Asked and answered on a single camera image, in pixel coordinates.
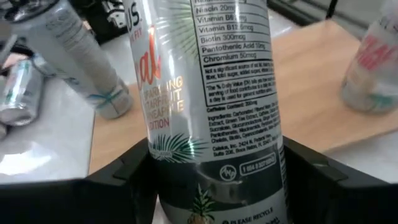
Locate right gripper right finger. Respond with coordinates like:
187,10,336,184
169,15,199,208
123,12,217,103
282,136,398,224

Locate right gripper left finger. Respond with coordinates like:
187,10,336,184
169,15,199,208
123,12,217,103
0,136,160,224

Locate Celsius Peach Vibe can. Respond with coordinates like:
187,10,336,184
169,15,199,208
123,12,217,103
340,0,398,114

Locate Celsius Arctic Vibe can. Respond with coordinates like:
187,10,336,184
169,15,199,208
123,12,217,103
4,0,135,121

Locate white Celsius can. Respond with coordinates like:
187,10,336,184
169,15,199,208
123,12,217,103
0,58,45,127

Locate black metal table frame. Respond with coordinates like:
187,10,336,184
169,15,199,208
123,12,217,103
266,0,368,32

